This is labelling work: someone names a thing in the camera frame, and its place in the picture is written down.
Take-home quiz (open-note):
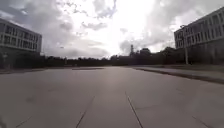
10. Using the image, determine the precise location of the row of dark trees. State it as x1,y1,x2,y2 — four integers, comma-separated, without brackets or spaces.
19,46,188,69

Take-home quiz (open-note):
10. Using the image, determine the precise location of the distant tower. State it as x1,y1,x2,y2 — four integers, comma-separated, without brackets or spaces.
129,44,135,57

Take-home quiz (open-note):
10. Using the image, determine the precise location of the grey concrete slab plaza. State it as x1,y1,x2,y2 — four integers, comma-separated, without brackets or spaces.
0,65,224,128

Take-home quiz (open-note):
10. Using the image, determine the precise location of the raised grass strip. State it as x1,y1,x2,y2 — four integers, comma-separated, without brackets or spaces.
131,63,224,85

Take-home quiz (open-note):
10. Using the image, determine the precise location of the tall lamp pole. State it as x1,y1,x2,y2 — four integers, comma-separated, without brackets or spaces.
179,24,190,66

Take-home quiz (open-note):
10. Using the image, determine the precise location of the grey building with window grid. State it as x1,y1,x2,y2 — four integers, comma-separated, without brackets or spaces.
173,6,224,65

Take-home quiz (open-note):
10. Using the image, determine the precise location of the pale building with window rows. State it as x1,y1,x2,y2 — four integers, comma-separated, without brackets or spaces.
0,18,43,69

